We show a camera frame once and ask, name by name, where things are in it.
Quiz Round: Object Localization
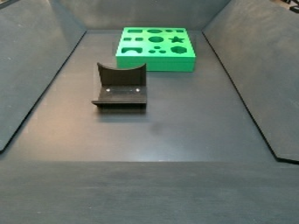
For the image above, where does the green shape sorter box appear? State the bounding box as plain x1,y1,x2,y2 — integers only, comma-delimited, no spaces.
116,27,196,72

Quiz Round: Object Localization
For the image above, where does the black curved holder stand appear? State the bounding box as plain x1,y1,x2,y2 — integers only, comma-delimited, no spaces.
92,63,146,107

